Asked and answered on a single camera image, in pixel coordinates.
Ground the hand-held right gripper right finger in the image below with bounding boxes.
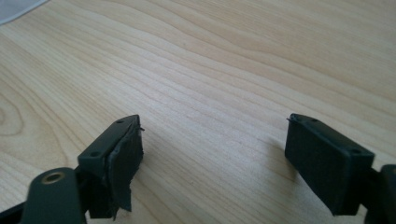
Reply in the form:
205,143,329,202
284,113,375,217

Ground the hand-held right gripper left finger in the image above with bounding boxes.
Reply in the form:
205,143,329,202
77,114,146,220

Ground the pale grey sheet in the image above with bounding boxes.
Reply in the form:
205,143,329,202
0,0,50,26

